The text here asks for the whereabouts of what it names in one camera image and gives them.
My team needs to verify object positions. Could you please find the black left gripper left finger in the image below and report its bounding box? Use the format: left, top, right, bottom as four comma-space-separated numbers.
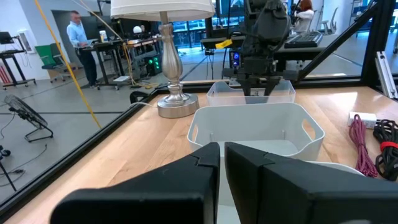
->
50, 141, 221, 224

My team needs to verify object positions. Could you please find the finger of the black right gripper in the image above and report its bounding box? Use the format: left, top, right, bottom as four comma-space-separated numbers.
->
241, 79, 253, 96
263, 77, 280, 96

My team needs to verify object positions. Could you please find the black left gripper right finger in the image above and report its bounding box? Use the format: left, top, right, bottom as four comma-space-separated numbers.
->
224, 141, 398, 224

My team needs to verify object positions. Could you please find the maroon braided cable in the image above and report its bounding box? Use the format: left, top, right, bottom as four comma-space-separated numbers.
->
348, 113, 379, 178

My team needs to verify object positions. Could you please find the white power adapter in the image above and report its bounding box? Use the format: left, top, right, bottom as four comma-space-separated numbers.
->
347, 111, 377, 129

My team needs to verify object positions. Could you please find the black cable with red band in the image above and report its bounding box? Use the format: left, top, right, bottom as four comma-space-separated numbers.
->
372, 119, 398, 182

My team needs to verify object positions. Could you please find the clear plastic bin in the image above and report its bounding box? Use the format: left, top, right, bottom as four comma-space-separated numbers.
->
206, 80, 297, 107

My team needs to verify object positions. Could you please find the computer with blue light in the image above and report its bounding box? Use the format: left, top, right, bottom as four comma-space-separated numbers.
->
229, 49, 243, 70

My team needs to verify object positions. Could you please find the yellow tag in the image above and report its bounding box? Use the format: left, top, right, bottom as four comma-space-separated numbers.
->
215, 39, 234, 50

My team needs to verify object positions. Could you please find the black keyboard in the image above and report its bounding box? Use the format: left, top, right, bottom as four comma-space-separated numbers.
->
284, 31, 324, 49

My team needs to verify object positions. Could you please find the person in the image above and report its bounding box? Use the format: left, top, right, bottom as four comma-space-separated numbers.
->
291, 0, 315, 34
66, 10, 99, 88

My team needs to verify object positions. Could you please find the silver lamp with white shade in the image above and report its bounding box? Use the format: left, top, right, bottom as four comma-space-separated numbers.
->
110, 0, 216, 119

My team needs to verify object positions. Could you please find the white office chair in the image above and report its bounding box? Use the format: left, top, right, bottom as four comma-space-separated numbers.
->
320, 6, 340, 35

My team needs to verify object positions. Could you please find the computer tower with green lights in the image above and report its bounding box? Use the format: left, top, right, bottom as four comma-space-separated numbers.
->
145, 54, 163, 77

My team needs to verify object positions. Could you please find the black standing desk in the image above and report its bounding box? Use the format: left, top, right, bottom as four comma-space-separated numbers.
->
77, 37, 162, 91

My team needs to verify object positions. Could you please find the black tripod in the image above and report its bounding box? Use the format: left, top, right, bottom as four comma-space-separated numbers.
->
0, 144, 18, 192

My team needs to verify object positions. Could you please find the black floor fan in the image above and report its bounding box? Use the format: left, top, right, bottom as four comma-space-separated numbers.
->
3, 94, 55, 143

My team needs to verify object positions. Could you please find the green chair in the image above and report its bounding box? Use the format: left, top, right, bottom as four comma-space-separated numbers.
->
34, 42, 78, 83

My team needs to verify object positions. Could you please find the black rolling stand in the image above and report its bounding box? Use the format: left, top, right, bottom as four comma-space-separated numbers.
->
0, 30, 37, 91

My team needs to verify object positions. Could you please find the white lamp cord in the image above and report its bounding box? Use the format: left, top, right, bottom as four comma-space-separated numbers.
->
129, 101, 159, 109

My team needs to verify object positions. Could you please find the black cable loop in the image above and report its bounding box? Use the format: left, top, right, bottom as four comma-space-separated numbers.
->
129, 90, 150, 105

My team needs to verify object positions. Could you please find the aluminium bracket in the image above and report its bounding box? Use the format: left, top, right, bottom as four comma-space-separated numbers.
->
374, 50, 398, 100

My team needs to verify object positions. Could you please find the thick yellow cable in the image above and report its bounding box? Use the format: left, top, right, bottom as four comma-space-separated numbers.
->
33, 0, 103, 129

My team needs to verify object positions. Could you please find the thin yellow cable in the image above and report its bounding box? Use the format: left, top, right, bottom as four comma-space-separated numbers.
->
70, 0, 159, 90

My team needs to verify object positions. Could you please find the white wall panel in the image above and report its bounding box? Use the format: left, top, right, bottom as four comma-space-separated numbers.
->
17, 29, 37, 54

